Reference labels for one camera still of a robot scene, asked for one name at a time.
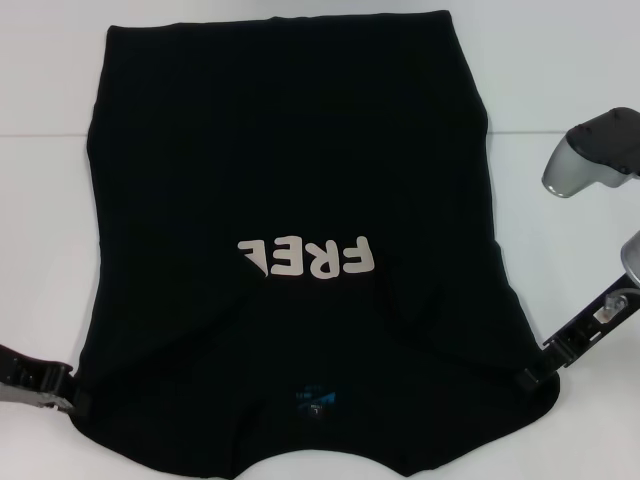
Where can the black T-shirt with white print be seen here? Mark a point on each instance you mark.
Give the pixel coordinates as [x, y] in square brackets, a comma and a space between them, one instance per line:
[300, 150]

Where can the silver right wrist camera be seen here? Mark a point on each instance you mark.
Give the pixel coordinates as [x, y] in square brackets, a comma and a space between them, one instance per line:
[595, 145]

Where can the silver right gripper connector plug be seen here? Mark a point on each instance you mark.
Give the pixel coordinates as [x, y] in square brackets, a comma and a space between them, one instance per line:
[610, 306]

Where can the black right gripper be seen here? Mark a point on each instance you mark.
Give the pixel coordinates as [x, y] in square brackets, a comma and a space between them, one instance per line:
[575, 345]

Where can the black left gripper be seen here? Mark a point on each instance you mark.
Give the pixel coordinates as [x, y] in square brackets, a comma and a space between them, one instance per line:
[22, 375]

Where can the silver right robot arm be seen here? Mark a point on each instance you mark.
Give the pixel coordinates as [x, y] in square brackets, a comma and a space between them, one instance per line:
[632, 265]

